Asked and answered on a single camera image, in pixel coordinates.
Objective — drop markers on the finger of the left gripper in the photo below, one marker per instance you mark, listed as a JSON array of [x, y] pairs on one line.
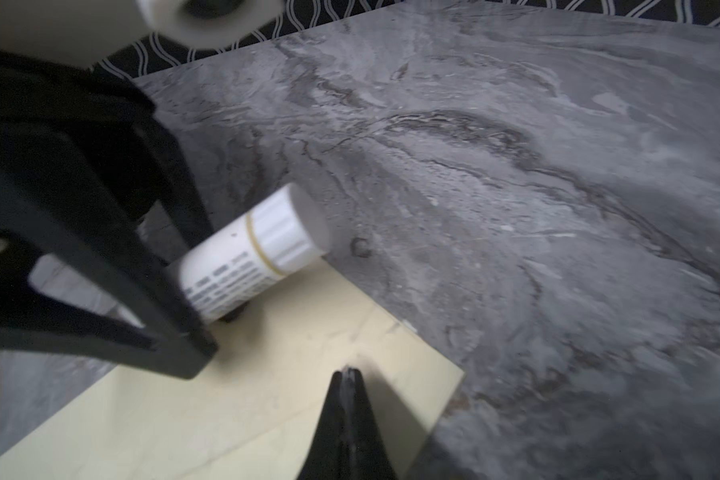
[[82, 157]]

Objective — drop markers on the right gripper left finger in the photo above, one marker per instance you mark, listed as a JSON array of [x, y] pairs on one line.
[[327, 455]]

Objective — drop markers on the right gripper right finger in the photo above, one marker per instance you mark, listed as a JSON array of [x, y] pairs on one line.
[[366, 456]]

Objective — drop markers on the cream envelope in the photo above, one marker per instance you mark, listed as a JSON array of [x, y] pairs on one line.
[[252, 412]]

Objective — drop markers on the white glue stick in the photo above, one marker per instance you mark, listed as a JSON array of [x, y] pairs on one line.
[[278, 237]]

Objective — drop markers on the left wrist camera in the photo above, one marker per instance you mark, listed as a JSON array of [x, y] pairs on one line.
[[79, 33]]

